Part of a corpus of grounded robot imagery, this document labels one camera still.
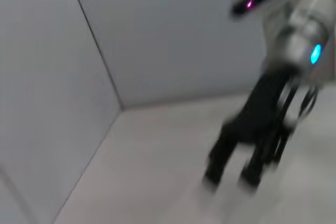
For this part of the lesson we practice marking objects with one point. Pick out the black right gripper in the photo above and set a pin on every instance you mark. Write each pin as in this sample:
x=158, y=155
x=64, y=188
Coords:
x=257, y=124

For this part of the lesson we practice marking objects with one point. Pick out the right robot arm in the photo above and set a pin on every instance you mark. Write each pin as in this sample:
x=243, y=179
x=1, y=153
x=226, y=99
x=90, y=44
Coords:
x=302, y=30

